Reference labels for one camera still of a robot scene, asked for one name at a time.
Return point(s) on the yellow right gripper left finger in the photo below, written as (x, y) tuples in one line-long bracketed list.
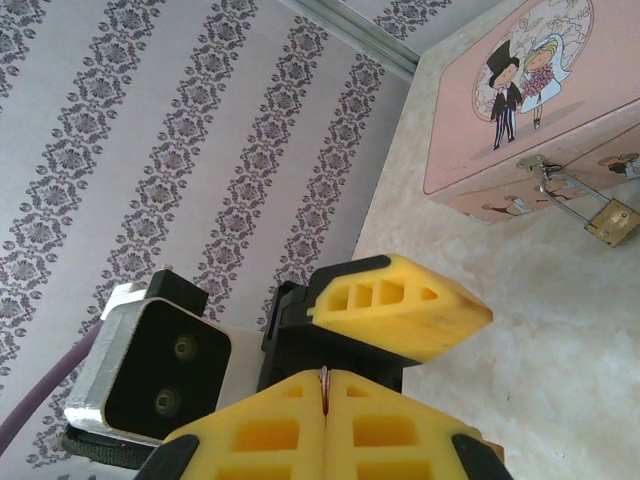
[(260, 440)]

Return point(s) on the brass padlock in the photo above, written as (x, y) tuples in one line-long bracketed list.
[(612, 222)]

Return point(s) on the aluminium frame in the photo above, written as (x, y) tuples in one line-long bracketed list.
[(380, 45)]

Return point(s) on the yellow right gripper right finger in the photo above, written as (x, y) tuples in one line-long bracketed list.
[(395, 440)]

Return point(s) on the pink wedding print box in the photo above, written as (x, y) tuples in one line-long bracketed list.
[(550, 125)]

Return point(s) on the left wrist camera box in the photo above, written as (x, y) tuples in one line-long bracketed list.
[(165, 370)]

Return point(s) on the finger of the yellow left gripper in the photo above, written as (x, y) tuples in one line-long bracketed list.
[(400, 315)]

